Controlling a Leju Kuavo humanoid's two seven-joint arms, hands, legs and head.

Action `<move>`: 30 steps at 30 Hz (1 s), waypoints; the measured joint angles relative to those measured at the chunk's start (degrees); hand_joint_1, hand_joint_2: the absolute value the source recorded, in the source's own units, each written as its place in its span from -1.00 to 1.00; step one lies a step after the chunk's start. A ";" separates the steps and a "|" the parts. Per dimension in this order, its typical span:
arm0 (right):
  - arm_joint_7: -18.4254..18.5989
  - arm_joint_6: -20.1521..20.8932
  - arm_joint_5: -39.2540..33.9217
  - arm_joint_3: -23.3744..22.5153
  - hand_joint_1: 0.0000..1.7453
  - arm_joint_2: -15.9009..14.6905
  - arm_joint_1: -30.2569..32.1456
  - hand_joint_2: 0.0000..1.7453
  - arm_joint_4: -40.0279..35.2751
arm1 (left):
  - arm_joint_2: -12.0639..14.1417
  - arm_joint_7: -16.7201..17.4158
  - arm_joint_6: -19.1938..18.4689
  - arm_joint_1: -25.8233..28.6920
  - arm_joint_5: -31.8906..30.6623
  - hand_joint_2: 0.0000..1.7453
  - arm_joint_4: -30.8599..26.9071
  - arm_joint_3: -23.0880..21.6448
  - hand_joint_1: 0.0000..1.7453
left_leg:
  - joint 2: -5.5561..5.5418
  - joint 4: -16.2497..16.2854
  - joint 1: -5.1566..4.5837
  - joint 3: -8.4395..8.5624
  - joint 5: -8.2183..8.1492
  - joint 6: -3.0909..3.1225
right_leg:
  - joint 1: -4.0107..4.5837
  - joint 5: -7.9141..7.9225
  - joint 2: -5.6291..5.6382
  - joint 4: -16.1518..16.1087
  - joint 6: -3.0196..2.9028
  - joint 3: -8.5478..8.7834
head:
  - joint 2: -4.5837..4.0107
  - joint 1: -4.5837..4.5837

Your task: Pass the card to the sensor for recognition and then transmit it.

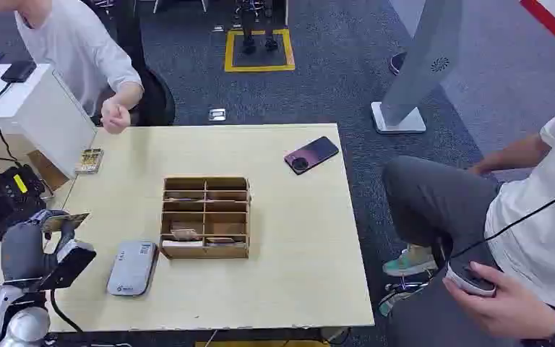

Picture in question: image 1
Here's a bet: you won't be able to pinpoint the thin black controller cable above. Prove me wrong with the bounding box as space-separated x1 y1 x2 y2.
430 187 555 279

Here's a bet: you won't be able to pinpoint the white card in box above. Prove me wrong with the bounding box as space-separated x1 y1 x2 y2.
162 239 205 249

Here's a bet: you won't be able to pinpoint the small black flat device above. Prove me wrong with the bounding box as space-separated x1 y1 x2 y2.
0 60 38 85

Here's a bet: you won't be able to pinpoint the dark smartphone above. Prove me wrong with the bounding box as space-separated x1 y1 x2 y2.
284 136 340 176

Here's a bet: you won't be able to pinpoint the stack of printed cards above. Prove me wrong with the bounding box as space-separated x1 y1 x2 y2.
74 148 105 175

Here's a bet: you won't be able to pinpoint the wooden card box with compartments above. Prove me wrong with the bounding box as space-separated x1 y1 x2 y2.
158 176 253 260

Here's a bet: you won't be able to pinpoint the grey handheld controller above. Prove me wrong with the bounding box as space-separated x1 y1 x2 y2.
444 263 497 298

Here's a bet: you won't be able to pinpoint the person in white shirt seated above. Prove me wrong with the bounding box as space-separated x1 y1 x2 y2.
382 99 555 347

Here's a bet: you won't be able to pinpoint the teal and beige shoe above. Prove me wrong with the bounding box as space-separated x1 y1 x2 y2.
382 244 439 278
378 281 433 317

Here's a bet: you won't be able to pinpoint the grey pillar with white base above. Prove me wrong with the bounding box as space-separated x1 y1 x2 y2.
371 0 465 135

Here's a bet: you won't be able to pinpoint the white cabinet box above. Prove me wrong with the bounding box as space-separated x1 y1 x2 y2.
0 63 98 181

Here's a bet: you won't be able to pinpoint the seated person's hand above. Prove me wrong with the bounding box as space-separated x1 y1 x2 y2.
442 261 555 340

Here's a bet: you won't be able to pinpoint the black office chair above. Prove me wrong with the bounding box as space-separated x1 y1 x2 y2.
82 0 177 127

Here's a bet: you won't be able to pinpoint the person in white shirt standing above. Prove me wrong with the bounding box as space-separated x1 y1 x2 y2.
0 0 145 135

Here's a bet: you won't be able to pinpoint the black robot legs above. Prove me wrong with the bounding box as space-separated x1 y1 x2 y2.
236 0 281 54

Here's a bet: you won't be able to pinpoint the yellow tape square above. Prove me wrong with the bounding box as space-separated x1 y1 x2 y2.
223 28 296 74

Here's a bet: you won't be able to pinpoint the grey flat case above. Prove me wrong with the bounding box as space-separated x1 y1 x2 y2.
106 241 159 297

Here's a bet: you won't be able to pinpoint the brown card in box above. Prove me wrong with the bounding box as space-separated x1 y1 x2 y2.
169 228 203 242

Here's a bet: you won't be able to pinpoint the black device with yellow label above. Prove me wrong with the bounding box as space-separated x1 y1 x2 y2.
0 164 48 242

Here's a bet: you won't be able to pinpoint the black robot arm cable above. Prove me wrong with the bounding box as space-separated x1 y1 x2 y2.
48 288 86 334

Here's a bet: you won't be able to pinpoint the robot left hand grey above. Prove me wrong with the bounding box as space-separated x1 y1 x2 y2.
0 209 77 286

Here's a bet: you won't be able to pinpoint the standing person's hand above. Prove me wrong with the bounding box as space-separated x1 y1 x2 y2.
100 97 132 135

